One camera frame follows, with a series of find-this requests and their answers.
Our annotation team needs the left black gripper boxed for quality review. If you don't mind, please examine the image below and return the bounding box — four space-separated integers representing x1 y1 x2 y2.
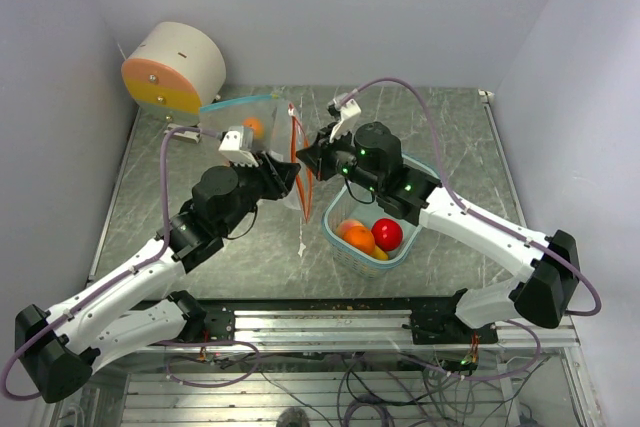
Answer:
218 149 302 235

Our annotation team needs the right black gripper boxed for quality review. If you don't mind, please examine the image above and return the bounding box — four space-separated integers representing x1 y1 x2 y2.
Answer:
296 122 382 195

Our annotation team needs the clear bag orange zipper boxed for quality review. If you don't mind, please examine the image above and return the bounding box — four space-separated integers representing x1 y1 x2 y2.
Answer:
269 99 313 222

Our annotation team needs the clear zip top bag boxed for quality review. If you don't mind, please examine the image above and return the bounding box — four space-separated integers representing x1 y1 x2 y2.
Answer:
199 94 282 153

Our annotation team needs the pink toy peach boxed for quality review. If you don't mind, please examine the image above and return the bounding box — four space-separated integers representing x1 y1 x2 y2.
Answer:
335 219 363 238

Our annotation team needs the orange toy fruit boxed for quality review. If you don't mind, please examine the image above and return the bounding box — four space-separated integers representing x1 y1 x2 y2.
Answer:
342 226 376 255

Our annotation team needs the light blue plastic basket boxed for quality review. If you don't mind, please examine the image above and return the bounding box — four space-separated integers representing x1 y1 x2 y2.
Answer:
322 161 423 278

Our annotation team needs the red toy apple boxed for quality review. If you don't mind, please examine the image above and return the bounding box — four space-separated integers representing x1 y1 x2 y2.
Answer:
371 218 404 252

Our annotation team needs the yellow toy lemon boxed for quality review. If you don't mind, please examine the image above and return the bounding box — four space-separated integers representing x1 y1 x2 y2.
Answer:
371 246 389 261

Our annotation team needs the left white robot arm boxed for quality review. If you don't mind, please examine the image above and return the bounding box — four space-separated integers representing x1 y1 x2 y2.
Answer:
11 152 301 403

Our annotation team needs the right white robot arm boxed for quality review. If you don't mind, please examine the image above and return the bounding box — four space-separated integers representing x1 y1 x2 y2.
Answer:
296 122 579 343

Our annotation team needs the round cream drawer box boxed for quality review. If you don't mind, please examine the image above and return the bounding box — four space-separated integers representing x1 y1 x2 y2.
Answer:
121 21 227 126

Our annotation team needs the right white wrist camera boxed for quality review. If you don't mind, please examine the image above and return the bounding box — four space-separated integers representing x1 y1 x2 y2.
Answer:
329 99 361 143

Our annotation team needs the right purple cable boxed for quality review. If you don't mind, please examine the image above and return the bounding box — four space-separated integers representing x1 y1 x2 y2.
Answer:
331 77 603 318

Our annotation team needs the purple cable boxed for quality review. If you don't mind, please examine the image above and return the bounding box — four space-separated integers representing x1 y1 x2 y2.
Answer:
0 126 226 401
331 77 603 318

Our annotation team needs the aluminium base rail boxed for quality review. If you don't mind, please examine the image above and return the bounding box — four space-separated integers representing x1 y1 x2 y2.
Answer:
119 308 581 351

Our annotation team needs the small white wall clip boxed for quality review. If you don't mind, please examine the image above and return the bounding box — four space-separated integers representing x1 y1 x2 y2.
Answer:
478 89 495 103

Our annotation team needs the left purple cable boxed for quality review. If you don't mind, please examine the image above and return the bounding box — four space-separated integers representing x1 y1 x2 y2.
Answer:
0 126 226 401

